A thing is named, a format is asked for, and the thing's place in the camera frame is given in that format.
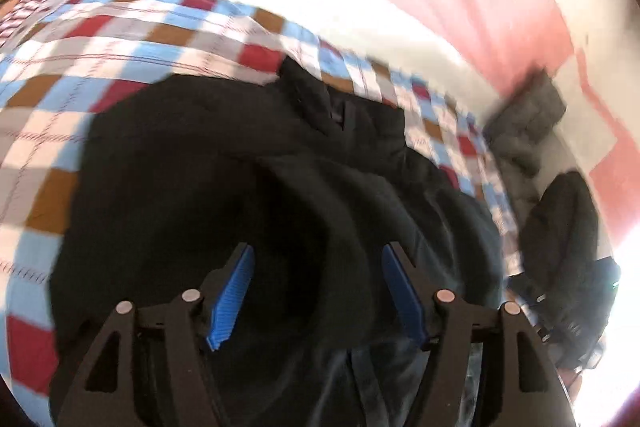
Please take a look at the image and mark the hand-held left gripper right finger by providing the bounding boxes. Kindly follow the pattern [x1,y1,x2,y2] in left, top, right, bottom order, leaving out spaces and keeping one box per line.
[381,242,577,427]

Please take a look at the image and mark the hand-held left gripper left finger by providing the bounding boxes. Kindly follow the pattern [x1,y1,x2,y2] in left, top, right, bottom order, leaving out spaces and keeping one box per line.
[52,243,256,427]

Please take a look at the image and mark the black garment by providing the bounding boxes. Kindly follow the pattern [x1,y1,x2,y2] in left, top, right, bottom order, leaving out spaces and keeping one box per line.
[47,57,506,427]

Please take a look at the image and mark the black jacket on chair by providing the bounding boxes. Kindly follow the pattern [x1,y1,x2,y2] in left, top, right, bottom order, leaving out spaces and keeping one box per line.
[520,171,601,303]

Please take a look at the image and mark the grey padded cushion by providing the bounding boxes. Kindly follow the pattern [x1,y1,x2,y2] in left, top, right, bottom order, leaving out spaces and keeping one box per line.
[482,69,568,219]

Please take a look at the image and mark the checked bed sheet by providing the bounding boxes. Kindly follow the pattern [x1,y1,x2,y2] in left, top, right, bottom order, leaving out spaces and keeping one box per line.
[0,0,523,414]

